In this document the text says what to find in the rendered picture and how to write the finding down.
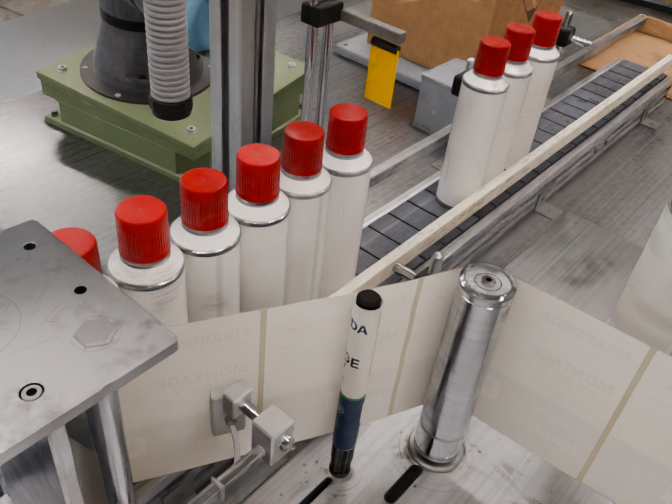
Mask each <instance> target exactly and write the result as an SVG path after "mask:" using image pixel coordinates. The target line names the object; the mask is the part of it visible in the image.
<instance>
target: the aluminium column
mask: <svg viewBox="0 0 672 504"><path fill-rule="evenodd" d="M255 8H256V0H209V37H210V84H211V131H212V168H213V169H216V170H219V171H220V172H222V173H223V174H224V175H225V176H226V177H227V179H228V193H230V192H231V191H232V190H234V189H235V185H236V153H237V151H238V150H239V149H240V148H241V147H243V146H245V145H248V144H253V100H254V54H255ZM276 18H277V0H260V41H259V70H258V95H257V116H256V132H255V143H261V144H267V145H270V146H271V138H272V114H273V90H274V66H275V42H276Z"/></svg>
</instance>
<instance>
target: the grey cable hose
mask: <svg viewBox="0 0 672 504"><path fill-rule="evenodd" d="M143 5H144V7H143V8H144V12H145V13H144V17H145V30H146V37H147V38H146V42H147V49H148V50H147V55H148V67H149V78H150V89H151V91H150V93H149V96H148V98H149V107H150V109H151V110H152V114H153V115H154V116H155V117H156V118H158V119H161V120H165V121H178V120H182V119H185V118H187V117H188V116H190V114H191V112H192V111H191V110H192V108H193V93H192V92H191V91H190V74H189V72H190V69H189V51H188V32H187V31H188V27H187V24H188V22H187V7H186V6H187V1H186V0H143Z"/></svg>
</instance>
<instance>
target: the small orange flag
mask: <svg viewBox="0 0 672 504"><path fill-rule="evenodd" d="M400 50H401V47H400V46H398V45H396V44H393V43H391V42H389V41H386V40H384V39H381V38H379V37H377V36H373V37H372V39H371V50H370V57H369V65H368V72H367V80H366V87H365V95H364V97H365V98H367V99H369V100H372V101H374V102H376V103H378V104H380V105H382V106H384V107H386V108H388V109H390V107H391V101H392V95H393V89H394V83H395V77H396V70H397V64H398V58H399V53H400Z"/></svg>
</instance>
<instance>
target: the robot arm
mask: <svg viewBox="0 0 672 504"><path fill-rule="evenodd" d="M186 1H187V6H186V7H187V22H188V24H187V27H188V31H187V32H188V51H189V69H190V72H189V74H190V86H191V85H193V84H194V83H195V82H197V81H198V80H199V78H200V77H201V75H202V73H203V58H202V55H203V56H206V57H210V37H209V0H186ZM99 7H100V16H101V21H100V26H99V30H98V35H97V41H96V47H95V49H94V53H93V64H94V71H95V75H96V76H97V78H98V79H99V80H100V81H101V82H102V83H104V84H105V85H107V86H109V87H111V88H113V89H116V90H119V91H122V92H126V93H131V94H139V95H149V93H150V91H151V89H150V78H149V67H148V55H147V50H148V49H147V42H146V38H147V37H146V30H145V17H144V13H145V12H144V8H143V7H144V5H143V0H99Z"/></svg>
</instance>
